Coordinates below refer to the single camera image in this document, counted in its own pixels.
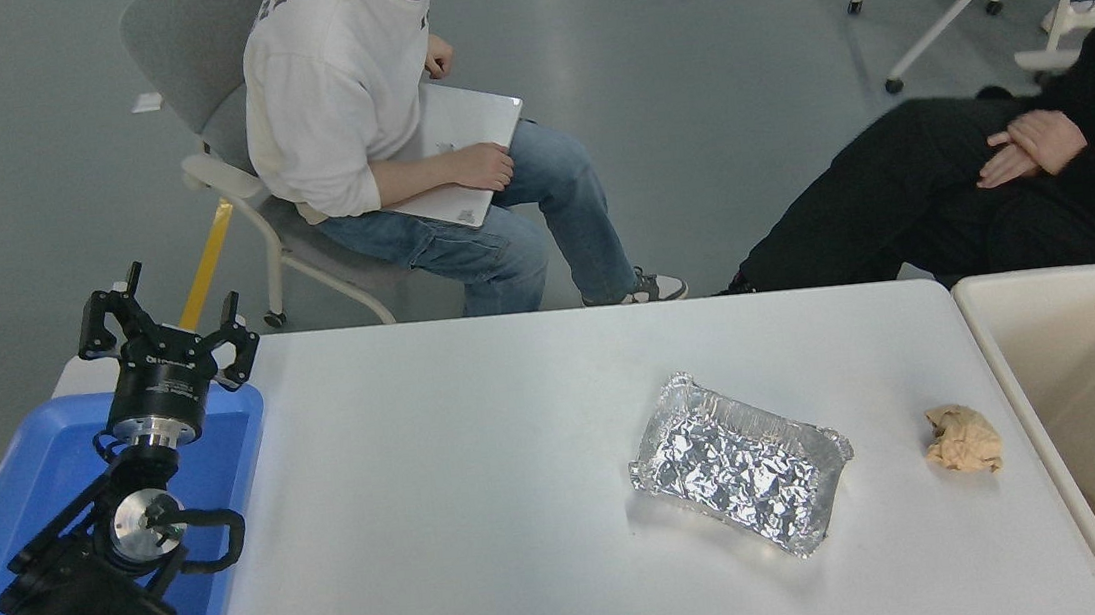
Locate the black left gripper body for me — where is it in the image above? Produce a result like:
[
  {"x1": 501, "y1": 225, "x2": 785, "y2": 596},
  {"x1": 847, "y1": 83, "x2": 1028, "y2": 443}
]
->
[{"x1": 102, "y1": 321, "x2": 227, "y2": 435}]

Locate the silver laptop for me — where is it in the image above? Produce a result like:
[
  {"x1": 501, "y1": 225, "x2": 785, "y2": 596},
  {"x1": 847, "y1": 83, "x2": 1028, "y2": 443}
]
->
[{"x1": 375, "y1": 71, "x2": 535, "y2": 236}]

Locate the right hand of person with laptop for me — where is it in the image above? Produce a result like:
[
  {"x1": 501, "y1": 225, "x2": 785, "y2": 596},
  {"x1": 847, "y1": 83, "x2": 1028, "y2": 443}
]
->
[{"x1": 449, "y1": 139, "x2": 518, "y2": 198}]

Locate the left hand of person with laptop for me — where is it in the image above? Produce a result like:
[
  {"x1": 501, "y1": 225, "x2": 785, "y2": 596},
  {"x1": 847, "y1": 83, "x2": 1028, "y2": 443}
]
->
[{"x1": 421, "y1": 32, "x2": 458, "y2": 82}]

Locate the left hand of person beside bin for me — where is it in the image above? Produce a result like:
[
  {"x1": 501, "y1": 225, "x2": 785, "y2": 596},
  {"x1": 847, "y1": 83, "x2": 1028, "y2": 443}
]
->
[{"x1": 974, "y1": 146, "x2": 1045, "y2": 191}]

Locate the right hand of person beside bin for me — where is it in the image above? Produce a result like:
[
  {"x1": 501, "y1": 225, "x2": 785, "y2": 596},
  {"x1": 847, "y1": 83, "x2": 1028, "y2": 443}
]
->
[{"x1": 985, "y1": 104, "x2": 1091, "y2": 183}]

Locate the blue plastic tray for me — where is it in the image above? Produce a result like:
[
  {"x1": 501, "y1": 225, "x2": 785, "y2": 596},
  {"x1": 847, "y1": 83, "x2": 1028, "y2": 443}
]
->
[{"x1": 0, "y1": 378, "x2": 285, "y2": 615}]

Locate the person with laptop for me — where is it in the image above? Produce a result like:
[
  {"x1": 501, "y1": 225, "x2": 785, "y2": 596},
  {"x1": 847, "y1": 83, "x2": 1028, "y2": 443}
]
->
[{"x1": 234, "y1": 0, "x2": 690, "y2": 341}]

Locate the silver foil tray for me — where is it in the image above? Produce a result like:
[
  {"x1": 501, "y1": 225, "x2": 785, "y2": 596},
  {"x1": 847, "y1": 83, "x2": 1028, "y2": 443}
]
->
[{"x1": 620, "y1": 356, "x2": 864, "y2": 576}]

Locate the person beside bin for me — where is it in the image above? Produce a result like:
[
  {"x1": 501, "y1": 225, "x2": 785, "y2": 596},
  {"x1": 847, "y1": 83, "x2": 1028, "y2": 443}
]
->
[{"x1": 692, "y1": 0, "x2": 1095, "y2": 300}]

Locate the crumpled tan paper ball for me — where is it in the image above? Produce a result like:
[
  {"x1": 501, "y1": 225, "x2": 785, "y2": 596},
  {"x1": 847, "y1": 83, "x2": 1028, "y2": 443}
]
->
[{"x1": 922, "y1": 400, "x2": 1006, "y2": 480}]

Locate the grey chair with white frame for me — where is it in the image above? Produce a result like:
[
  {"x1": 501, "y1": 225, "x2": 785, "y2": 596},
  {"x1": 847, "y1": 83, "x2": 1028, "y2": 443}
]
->
[{"x1": 116, "y1": 0, "x2": 469, "y2": 349}]

